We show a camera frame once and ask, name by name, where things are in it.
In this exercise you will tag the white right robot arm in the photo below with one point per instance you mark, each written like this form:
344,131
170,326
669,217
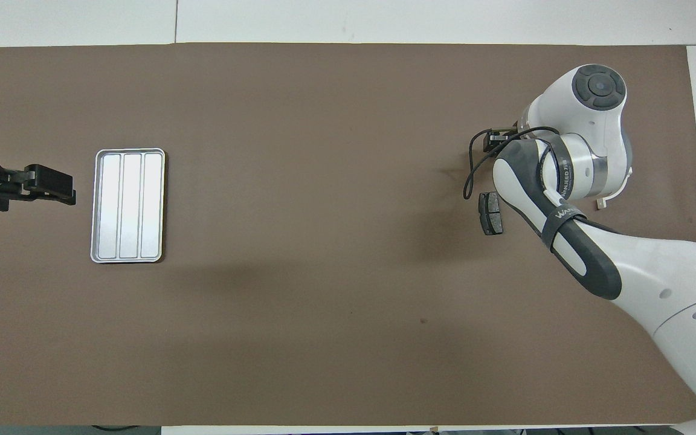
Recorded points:
674,284

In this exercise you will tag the silver metal tray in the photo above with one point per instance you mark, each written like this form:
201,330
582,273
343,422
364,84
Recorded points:
128,205

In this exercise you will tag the dark rectangular brake pad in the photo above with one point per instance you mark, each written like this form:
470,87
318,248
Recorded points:
492,214

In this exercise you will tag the brown table mat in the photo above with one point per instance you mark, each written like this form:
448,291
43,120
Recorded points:
324,302

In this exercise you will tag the white curved plastic bracket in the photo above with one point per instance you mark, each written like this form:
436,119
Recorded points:
600,205

